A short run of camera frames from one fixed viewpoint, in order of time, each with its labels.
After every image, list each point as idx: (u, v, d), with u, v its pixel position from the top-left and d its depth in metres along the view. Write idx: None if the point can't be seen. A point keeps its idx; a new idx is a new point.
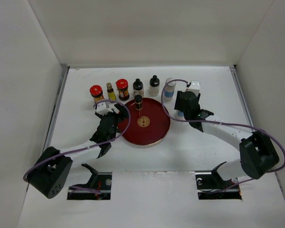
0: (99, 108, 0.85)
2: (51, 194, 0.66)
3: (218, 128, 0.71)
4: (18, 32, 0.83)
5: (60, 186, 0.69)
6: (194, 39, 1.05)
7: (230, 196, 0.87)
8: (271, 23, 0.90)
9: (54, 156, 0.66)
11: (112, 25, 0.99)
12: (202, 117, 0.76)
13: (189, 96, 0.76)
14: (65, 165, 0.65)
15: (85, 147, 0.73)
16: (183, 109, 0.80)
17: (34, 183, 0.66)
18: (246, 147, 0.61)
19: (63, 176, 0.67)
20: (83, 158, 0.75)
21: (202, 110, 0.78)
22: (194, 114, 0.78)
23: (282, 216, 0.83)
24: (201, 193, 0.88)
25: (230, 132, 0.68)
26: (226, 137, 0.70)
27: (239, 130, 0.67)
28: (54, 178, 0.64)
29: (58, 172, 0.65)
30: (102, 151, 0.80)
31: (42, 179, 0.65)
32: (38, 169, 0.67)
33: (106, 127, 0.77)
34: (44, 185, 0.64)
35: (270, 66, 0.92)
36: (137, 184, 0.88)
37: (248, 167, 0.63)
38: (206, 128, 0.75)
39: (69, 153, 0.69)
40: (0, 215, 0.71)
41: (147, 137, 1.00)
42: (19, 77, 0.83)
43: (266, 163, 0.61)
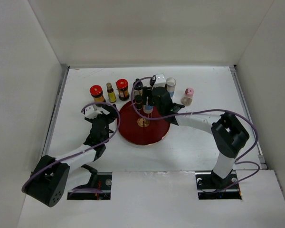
0: (87, 112, 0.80)
2: (52, 203, 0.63)
3: (189, 118, 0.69)
4: (20, 29, 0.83)
5: (61, 193, 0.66)
6: (195, 39, 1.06)
7: (230, 196, 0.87)
8: (271, 23, 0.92)
9: (51, 164, 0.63)
11: (113, 24, 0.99)
12: (175, 111, 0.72)
13: (162, 93, 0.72)
14: (63, 171, 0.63)
15: (80, 151, 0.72)
16: (156, 105, 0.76)
17: (33, 194, 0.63)
18: (217, 130, 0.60)
19: (63, 183, 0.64)
20: (80, 163, 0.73)
21: (174, 104, 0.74)
22: (166, 110, 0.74)
23: (283, 216, 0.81)
24: (201, 193, 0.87)
25: (201, 118, 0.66)
26: (199, 126, 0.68)
27: (209, 116, 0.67)
28: (53, 185, 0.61)
29: (57, 178, 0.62)
30: (97, 153, 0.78)
31: (41, 188, 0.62)
32: (35, 180, 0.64)
33: (99, 130, 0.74)
34: (44, 194, 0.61)
35: (270, 65, 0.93)
36: (137, 184, 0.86)
37: (223, 148, 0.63)
38: (180, 120, 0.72)
39: (64, 159, 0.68)
40: (0, 216, 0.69)
41: (147, 137, 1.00)
42: (20, 75, 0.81)
43: (239, 142, 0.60)
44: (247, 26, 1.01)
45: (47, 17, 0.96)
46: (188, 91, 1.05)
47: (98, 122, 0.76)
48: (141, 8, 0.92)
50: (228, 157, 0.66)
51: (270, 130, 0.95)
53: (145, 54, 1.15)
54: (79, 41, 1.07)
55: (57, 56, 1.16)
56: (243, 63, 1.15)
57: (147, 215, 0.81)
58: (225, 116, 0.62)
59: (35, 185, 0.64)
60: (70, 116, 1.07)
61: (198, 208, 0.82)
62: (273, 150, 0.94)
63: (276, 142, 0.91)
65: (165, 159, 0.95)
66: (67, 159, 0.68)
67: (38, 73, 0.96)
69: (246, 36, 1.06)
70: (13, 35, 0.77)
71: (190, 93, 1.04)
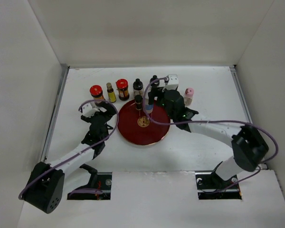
0: (85, 110, 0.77)
2: (50, 209, 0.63)
3: (205, 127, 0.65)
4: (20, 29, 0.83)
5: (58, 198, 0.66)
6: (195, 39, 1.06)
7: (230, 196, 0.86)
8: (271, 23, 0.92)
9: (45, 172, 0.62)
11: (113, 24, 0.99)
12: (187, 117, 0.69)
13: (175, 98, 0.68)
14: (57, 179, 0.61)
15: (77, 153, 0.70)
16: (168, 110, 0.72)
17: (30, 202, 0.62)
18: (238, 144, 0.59)
19: (59, 189, 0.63)
20: (77, 165, 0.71)
21: (186, 109, 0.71)
22: (178, 115, 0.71)
23: (283, 216, 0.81)
24: (201, 193, 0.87)
25: (219, 129, 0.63)
26: (214, 136, 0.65)
27: (227, 126, 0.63)
28: (49, 194, 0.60)
29: (52, 187, 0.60)
30: (97, 150, 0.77)
31: (37, 196, 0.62)
32: (31, 187, 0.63)
33: (99, 127, 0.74)
34: (40, 202, 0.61)
35: (270, 65, 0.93)
36: (137, 184, 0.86)
37: (242, 162, 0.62)
38: (193, 128, 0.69)
39: (60, 165, 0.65)
40: (0, 216, 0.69)
41: (147, 137, 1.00)
42: (20, 75, 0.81)
43: (258, 155, 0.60)
44: (247, 26, 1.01)
45: (47, 17, 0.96)
46: (188, 91, 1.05)
47: (98, 119, 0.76)
48: (141, 8, 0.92)
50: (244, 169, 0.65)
51: (270, 130, 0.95)
53: (145, 54, 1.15)
54: (79, 41, 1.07)
55: (57, 56, 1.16)
56: (243, 63, 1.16)
57: (147, 214, 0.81)
58: (245, 128, 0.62)
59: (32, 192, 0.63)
60: (70, 116, 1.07)
61: (198, 208, 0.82)
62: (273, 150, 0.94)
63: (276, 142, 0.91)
65: (165, 159, 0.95)
66: (62, 164, 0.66)
67: (38, 73, 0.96)
69: (246, 36, 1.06)
70: (13, 34, 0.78)
71: (190, 93, 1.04)
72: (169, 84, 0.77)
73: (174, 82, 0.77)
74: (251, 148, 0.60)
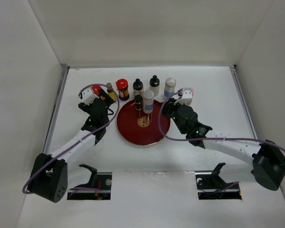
0: (86, 95, 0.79)
2: (57, 198, 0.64)
3: (222, 145, 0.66)
4: (20, 30, 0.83)
5: (64, 187, 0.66)
6: (195, 39, 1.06)
7: (230, 196, 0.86)
8: (271, 23, 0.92)
9: (48, 163, 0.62)
11: (114, 24, 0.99)
12: (200, 134, 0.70)
13: (190, 115, 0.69)
14: (60, 170, 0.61)
15: (78, 140, 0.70)
16: (181, 127, 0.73)
17: (37, 193, 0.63)
18: (260, 164, 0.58)
19: (64, 178, 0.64)
20: (79, 151, 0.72)
21: (200, 124, 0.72)
22: (192, 131, 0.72)
23: (282, 216, 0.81)
24: (201, 193, 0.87)
25: (237, 147, 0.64)
26: (231, 153, 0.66)
27: (245, 144, 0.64)
28: (54, 184, 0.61)
29: (56, 178, 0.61)
30: (98, 136, 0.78)
31: (42, 187, 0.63)
32: (36, 179, 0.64)
33: (100, 111, 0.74)
34: (47, 193, 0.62)
35: (270, 65, 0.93)
36: (137, 184, 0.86)
37: (263, 180, 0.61)
38: (207, 145, 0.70)
39: (61, 154, 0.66)
40: (0, 216, 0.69)
41: (147, 137, 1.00)
42: (20, 75, 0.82)
43: (280, 173, 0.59)
44: (247, 26, 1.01)
45: (47, 17, 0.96)
46: None
47: (99, 104, 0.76)
48: (141, 8, 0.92)
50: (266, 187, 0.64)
51: (270, 130, 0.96)
53: (145, 54, 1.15)
54: (79, 41, 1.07)
55: (57, 56, 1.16)
56: (243, 63, 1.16)
57: (147, 214, 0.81)
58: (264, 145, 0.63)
59: (37, 184, 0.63)
60: (70, 116, 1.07)
61: (198, 208, 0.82)
62: None
63: (276, 142, 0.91)
65: (165, 159, 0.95)
66: (64, 154, 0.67)
67: (38, 73, 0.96)
69: (246, 36, 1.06)
70: (13, 34, 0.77)
71: None
72: (183, 99, 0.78)
73: (187, 97, 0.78)
74: (272, 166, 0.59)
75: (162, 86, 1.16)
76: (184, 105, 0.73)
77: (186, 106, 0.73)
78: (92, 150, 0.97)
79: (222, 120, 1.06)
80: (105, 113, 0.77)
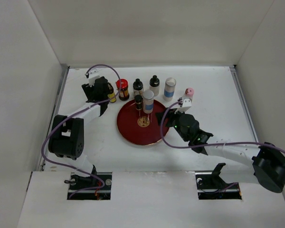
0: (91, 75, 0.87)
2: (77, 154, 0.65)
3: (223, 149, 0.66)
4: (20, 29, 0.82)
5: (82, 145, 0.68)
6: (195, 39, 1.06)
7: (230, 196, 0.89)
8: (271, 23, 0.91)
9: (65, 120, 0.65)
11: (114, 24, 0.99)
12: (202, 140, 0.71)
13: (191, 123, 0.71)
14: (79, 124, 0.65)
15: (87, 107, 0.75)
16: (184, 133, 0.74)
17: (56, 149, 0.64)
18: (261, 166, 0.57)
19: (81, 135, 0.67)
20: (88, 118, 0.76)
21: (201, 131, 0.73)
22: (194, 138, 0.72)
23: (283, 216, 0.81)
24: (201, 193, 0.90)
25: (237, 151, 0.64)
26: (233, 158, 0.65)
27: (245, 147, 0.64)
28: (75, 137, 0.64)
29: (76, 131, 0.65)
30: (101, 109, 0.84)
31: (62, 142, 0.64)
32: (56, 137, 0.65)
33: (102, 84, 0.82)
34: (67, 147, 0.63)
35: (270, 65, 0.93)
36: (137, 184, 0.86)
37: (266, 183, 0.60)
38: (210, 151, 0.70)
39: (75, 115, 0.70)
40: (0, 216, 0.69)
41: (147, 138, 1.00)
42: (20, 75, 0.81)
43: (282, 175, 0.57)
44: (247, 26, 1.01)
45: (47, 17, 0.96)
46: (188, 91, 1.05)
47: (99, 80, 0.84)
48: (141, 8, 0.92)
50: (269, 190, 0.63)
51: (270, 130, 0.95)
53: (146, 54, 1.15)
54: (79, 41, 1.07)
55: (57, 56, 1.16)
56: (243, 63, 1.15)
57: (147, 214, 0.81)
58: (264, 147, 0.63)
59: (57, 141, 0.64)
60: None
61: (198, 208, 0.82)
62: None
63: (276, 142, 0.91)
65: (165, 158, 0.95)
66: (77, 115, 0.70)
67: (38, 73, 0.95)
69: (246, 36, 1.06)
70: (13, 35, 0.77)
71: (190, 93, 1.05)
72: (183, 107, 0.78)
73: (187, 105, 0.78)
74: (273, 168, 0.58)
75: (162, 86, 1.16)
76: (185, 113, 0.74)
77: (187, 114, 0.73)
78: (92, 150, 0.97)
79: (222, 119, 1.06)
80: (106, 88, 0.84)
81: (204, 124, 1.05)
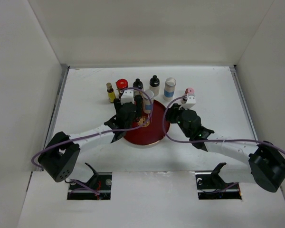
0: (125, 95, 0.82)
2: (59, 179, 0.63)
3: (222, 146, 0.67)
4: (19, 30, 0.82)
5: (69, 172, 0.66)
6: (194, 39, 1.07)
7: (229, 196, 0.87)
8: (271, 23, 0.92)
9: (62, 142, 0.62)
11: (113, 24, 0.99)
12: (203, 137, 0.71)
13: (193, 118, 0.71)
14: (72, 152, 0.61)
15: (97, 133, 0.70)
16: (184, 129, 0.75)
17: (44, 165, 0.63)
18: (256, 164, 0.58)
19: (71, 163, 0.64)
20: (93, 143, 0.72)
21: (203, 128, 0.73)
22: (194, 135, 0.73)
23: (283, 217, 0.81)
24: (201, 193, 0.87)
25: (235, 148, 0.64)
26: (231, 155, 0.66)
27: (244, 145, 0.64)
28: (61, 164, 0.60)
29: (67, 156, 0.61)
30: (116, 136, 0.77)
31: (51, 161, 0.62)
32: (48, 153, 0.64)
33: (127, 112, 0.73)
34: (52, 168, 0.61)
35: (270, 66, 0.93)
36: (137, 184, 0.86)
37: (263, 181, 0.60)
38: (210, 147, 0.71)
39: (77, 140, 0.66)
40: (0, 216, 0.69)
41: (148, 137, 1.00)
42: (20, 75, 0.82)
43: (279, 174, 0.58)
44: (247, 26, 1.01)
45: (47, 17, 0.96)
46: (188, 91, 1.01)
47: (129, 105, 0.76)
48: (141, 8, 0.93)
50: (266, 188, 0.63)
51: (270, 130, 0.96)
53: (146, 54, 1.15)
54: (79, 41, 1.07)
55: (57, 56, 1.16)
56: (243, 63, 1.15)
57: (147, 214, 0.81)
58: (262, 146, 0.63)
59: (48, 157, 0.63)
60: (71, 116, 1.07)
61: (198, 208, 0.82)
62: None
63: (277, 142, 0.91)
65: (166, 158, 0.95)
66: (80, 139, 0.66)
67: (37, 73, 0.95)
69: (246, 36, 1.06)
70: (12, 35, 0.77)
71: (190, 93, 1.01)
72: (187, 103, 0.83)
73: (191, 101, 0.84)
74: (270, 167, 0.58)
75: (162, 86, 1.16)
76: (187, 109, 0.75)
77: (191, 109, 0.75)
78: (92, 150, 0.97)
79: (222, 120, 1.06)
80: (131, 115, 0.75)
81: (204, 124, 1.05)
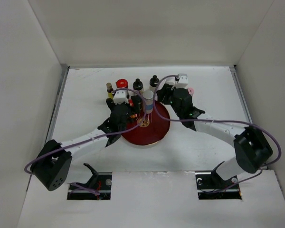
0: (118, 95, 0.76)
2: (52, 188, 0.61)
3: (210, 126, 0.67)
4: (19, 30, 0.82)
5: (62, 179, 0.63)
6: (194, 39, 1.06)
7: (229, 196, 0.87)
8: (271, 23, 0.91)
9: (53, 150, 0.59)
11: (113, 24, 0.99)
12: (194, 116, 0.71)
13: (184, 96, 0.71)
14: (64, 161, 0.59)
15: (90, 138, 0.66)
16: (176, 109, 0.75)
17: (36, 174, 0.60)
18: (240, 143, 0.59)
19: (65, 171, 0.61)
20: (88, 149, 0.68)
21: (194, 109, 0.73)
22: (185, 114, 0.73)
23: (283, 217, 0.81)
24: (201, 193, 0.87)
25: (222, 128, 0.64)
26: (219, 135, 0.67)
27: (232, 126, 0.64)
28: (54, 173, 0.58)
29: (59, 165, 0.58)
30: (110, 139, 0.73)
31: (43, 170, 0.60)
32: (40, 162, 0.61)
33: (119, 116, 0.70)
34: (44, 177, 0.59)
35: (270, 65, 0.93)
36: (137, 184, 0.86)
37: (243, 163, 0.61)
38: (198, 127, 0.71)
39: (69, 147, 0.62)
40: (0, 216, 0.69)
41: (148, 137, 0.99)
42: (20, 75, 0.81)
43: (261, 158, 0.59)
44: (247, 26, 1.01)
45: (47, 17, 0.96)
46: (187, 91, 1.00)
47: (121, 108, 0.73)
48: (141, 8, 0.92)
50: (245, 171, 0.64)
51: (270, 130, 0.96)
53: (146, 54, 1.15)
54: (79, 41, 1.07)
55: (57, 56, 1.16)
56: (243, 63, 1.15)
57: (147, 214, 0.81)
58: (250, 129, 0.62)
59: (41, 166, 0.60)
60: (70, 116, 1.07)
61: (198, 208, 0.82)
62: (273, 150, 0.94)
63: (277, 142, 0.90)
65: (166, 158, 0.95)
66: (72, 147, 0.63)
67: (37, 73, 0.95)
69: (246, 36, 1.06)
70: (12, 35, 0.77)
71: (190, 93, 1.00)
72: (179, 82, 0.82)
73: (183, 81, 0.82)
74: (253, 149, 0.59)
75: None
76: (180, 88, 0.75)
77: (184, 89, 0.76)
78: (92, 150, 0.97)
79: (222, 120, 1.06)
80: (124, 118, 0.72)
81: None
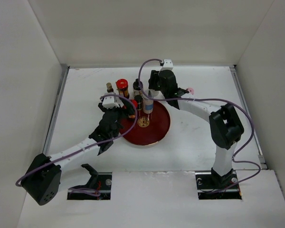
0: (106, 101, 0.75)
2: (43, 202, 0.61)
3: (191, 104, 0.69)
4: (20, 30, 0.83)
5: (53, 192, 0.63)
6: (194, 39, 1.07)
7: (229, 196, 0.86)
8: (271, 23, 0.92)
9: (43, 166, 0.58)
11: (113, 24, 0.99)
12: (178, 95, 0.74)
13: (168, 75, 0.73)
14: (53, 176, 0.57)
15: (80, 148, 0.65)
16: (162, 89, 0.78)
17: (26, 189, 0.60)
18: (214, 119, 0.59)
19: (55, 184, 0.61)
20: (79, 161, 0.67)
21: (179, 89, 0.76)
22: (170, 94, 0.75)
23: (283, 217, 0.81)
24: (201, 193, 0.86)
25: (201, 106, 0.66)
26: (198, 112, 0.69)
27: (210, 105, 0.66)
28: (43, 188, 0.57)
29: (47, 180, 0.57)
30: (102, 147, 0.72)
31: (34, 185, 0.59)
32: (30, 176, 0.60)
33: (108, 123, 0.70)
34: (34, 192, 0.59)
35: (270, 66, 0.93)
36: (137, 184, 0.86)
37: (217, 137, 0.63)
38: (182, 105, 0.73)
39: (59, 160, 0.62)
40: (0, 216, 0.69)
41: (147, 137, 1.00)
42: (20, 75, 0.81)
43: (233, 134, 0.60)
44: (247, 26, 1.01)
45: (47, 17, 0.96)
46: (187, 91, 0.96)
47: (109, 115, 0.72)
48: (141, 8, 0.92)
50: (219, 145, 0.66)
51: (270, 130, 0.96)
53: (146, 54, 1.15)
54: (79, 41, 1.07)
55: (57, 56, 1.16)
56: (243, 63, 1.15)
57: (147, 214, 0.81)
58: (224, 108, 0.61)
59: (31, 181, 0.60)
60: (70, 116, 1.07)
61: (198, 208, 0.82)
62: (273, 150, 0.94)
63: (277, 142, 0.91)
65: (166, 158, 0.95)
66: (62, 160, 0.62)
67: (37, 73, 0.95)
69: (246, 36, 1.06)
70: (12, 35, 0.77)
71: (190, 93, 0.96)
72: (164, 67, 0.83)
73: (168, 65, 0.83)
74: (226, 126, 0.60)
75: None
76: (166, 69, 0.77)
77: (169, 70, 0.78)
78: None
79: None
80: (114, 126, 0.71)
81: (204, 124, 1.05)
